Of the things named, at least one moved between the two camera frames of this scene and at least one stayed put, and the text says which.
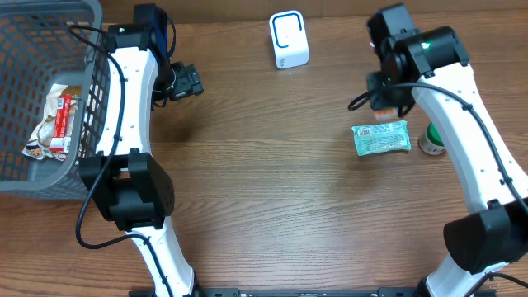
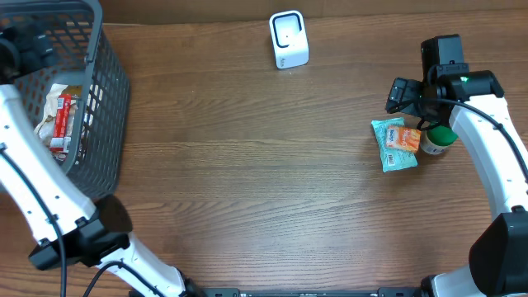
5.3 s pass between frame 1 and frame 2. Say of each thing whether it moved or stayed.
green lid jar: stayed
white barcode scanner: stayed
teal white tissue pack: moved
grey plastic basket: stayed
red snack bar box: stayed
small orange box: moved
